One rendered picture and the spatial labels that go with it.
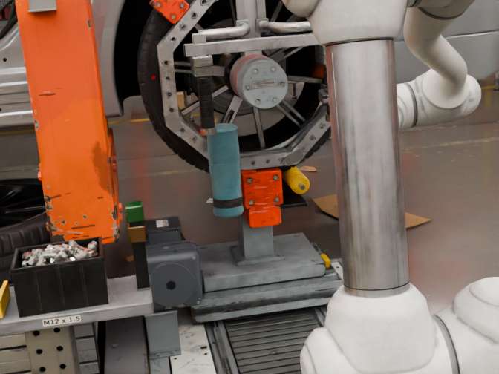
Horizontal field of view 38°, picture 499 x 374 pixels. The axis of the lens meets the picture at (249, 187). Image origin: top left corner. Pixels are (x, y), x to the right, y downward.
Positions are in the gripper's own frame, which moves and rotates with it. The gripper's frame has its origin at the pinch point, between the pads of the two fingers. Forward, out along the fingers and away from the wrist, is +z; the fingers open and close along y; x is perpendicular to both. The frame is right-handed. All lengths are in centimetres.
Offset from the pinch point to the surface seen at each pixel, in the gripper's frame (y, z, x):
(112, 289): -63, -24, -38
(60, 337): -75, -30, -45
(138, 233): -55, -27, -24
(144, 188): -51, 215, -83
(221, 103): -24, 51, -10
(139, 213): -54, -27, -19
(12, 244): -90, 10, -36
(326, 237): 25, 103, -83
